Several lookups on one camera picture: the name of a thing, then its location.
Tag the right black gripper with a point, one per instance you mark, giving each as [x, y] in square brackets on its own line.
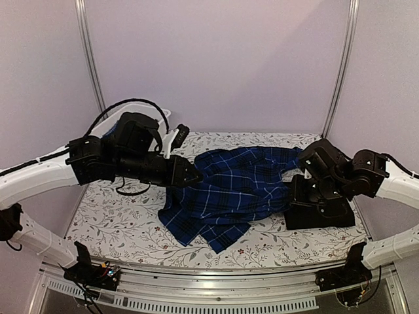
[296, 192]

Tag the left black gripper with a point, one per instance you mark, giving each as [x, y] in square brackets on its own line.
[179, 168]

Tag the blue plaid long sleeve shirt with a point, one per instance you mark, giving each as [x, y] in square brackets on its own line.
[239, 186]

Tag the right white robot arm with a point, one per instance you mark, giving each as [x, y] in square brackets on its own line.
[368, 173]

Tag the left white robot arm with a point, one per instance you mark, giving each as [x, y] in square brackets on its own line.
[70, 165]

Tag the folded black shirt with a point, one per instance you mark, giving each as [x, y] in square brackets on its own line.
[332, 213]

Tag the floral patterned table mat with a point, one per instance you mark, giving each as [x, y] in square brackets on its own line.
[119, 221]

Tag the blue checked shirt in bin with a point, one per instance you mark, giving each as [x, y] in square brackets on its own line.
[111, 131]

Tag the white plastic bin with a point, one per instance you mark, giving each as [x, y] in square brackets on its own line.
[142, 125]

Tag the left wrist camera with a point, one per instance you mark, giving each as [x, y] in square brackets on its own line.
[174, 140]

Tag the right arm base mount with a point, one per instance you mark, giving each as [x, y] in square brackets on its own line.
[353, 272]

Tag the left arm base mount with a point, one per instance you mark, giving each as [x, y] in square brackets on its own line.
[105, 276]

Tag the front aluminium rail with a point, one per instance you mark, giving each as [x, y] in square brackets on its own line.
[159, 289]

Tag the right aluminium frame post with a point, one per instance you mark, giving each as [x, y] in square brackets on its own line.
[348, 43]

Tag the aluminium frame post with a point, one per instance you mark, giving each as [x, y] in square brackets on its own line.
[348, 43]
[81, 13]

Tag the left aluminium frame post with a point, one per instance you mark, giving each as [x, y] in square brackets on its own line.
[81, 13]

